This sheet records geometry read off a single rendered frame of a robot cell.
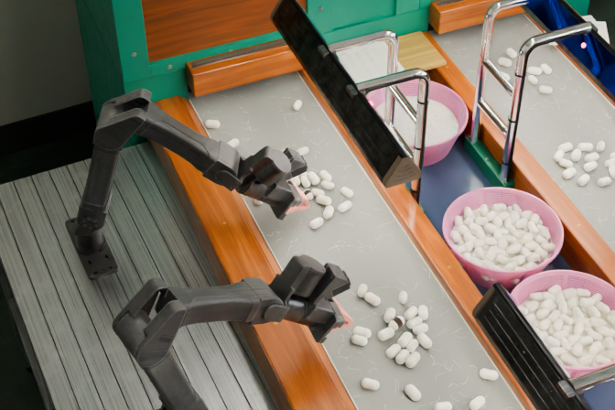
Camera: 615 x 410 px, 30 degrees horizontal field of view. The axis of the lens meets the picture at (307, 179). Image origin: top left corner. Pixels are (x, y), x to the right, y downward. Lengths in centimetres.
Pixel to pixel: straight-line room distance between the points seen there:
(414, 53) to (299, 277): 106
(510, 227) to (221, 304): 84
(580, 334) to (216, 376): 76
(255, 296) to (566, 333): 70
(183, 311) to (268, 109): 106
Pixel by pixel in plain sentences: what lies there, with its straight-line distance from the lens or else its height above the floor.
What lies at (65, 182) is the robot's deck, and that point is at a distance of 287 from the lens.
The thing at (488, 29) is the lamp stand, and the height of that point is 106.
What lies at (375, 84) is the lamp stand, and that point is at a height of 112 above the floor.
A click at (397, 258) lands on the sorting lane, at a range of 253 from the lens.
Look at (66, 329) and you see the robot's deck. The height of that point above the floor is 67.
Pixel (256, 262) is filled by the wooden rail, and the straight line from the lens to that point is 249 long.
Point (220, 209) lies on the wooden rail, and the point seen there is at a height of 77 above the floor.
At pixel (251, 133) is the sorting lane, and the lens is 284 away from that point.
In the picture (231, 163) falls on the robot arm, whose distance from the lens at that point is 243.
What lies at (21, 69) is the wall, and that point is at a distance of 385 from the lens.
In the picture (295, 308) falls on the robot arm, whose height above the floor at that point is 94.
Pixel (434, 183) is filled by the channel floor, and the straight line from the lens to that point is 281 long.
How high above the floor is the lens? 258
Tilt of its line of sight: 43 degrees down
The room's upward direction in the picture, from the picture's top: 1 degrees counter-clockwise
